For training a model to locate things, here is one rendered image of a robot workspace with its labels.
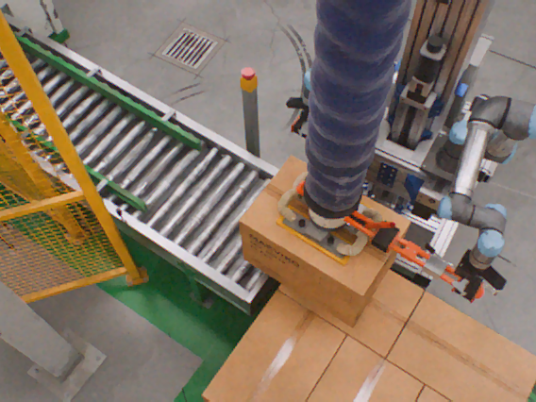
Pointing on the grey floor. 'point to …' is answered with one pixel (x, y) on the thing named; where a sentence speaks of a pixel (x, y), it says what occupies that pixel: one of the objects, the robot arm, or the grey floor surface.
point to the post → (251, 114)
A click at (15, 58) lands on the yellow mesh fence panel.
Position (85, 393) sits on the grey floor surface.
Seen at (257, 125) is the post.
